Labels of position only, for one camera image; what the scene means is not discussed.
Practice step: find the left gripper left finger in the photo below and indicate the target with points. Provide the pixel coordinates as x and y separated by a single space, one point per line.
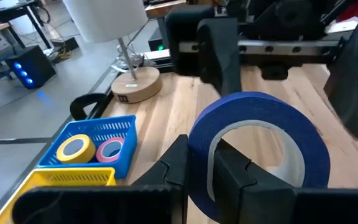
120 205

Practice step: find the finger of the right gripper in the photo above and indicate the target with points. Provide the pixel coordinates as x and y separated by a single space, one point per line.
219 56
353 77

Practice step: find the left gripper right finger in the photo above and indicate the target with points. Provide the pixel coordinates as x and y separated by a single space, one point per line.
275 205

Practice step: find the pink tape roll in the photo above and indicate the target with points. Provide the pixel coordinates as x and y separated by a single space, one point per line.
104 159

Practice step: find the yellow tape roll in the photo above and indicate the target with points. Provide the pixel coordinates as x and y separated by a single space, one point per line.
79 158

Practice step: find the blue tape roll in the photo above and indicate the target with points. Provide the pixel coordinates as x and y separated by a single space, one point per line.
259 105

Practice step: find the blue plastic basket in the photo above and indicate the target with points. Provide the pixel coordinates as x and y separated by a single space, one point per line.
126 155

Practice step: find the yellow plastic basket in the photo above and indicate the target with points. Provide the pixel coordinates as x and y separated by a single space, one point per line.
82 171

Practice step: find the red chair back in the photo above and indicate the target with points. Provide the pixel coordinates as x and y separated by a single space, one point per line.
356 9

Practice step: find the wooden background workbench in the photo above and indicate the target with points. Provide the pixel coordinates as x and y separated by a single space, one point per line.
163 7

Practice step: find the white shade table lamp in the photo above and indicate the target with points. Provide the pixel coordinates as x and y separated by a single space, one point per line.
104 18

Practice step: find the black box blue lights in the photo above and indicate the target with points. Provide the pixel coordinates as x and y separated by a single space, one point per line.
33 67

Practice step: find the black background desk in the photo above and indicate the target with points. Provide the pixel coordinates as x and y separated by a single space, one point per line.
26 9

